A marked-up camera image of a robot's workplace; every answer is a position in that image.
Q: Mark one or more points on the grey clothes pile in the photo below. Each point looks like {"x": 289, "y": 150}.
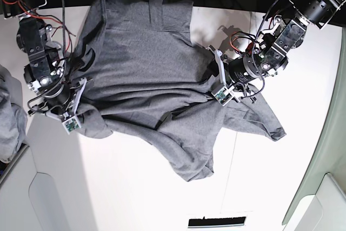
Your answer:
{"x": 13, "y": 116}

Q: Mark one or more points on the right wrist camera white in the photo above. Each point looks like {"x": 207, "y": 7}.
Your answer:
{"x": 71, "y": 124}

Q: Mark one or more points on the grey t-shirt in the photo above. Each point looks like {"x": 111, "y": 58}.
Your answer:
{"x": 187, "y": 141}

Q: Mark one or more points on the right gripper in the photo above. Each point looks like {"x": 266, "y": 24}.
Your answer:
{"x": 62, "y": 102}

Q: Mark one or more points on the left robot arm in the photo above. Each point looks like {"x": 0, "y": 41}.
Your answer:
{"x": 264, "y": 54}

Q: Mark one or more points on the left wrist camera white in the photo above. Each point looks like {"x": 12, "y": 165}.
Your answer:
{"x": 222, "y": 94}

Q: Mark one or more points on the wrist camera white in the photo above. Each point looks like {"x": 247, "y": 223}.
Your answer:
{"x": 71, "y": 124}
{"x": 222, "y": 94}

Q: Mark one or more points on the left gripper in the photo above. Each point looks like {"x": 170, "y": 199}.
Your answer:
{"x": 234, "y": 74}

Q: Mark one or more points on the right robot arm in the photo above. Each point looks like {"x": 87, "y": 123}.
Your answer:
{"x": 35, "y": 33}

